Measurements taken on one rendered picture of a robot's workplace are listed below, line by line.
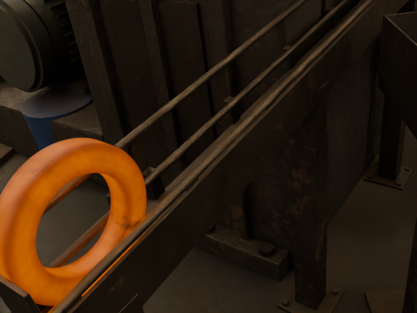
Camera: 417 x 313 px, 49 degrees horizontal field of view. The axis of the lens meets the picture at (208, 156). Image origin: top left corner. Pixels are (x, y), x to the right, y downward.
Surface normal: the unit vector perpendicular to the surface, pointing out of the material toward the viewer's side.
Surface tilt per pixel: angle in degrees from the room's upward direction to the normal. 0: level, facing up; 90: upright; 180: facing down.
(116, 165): 90
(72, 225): 0
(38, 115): 0
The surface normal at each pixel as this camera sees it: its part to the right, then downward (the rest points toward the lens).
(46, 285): 0.78, 0.25
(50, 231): -0.12, -0.84
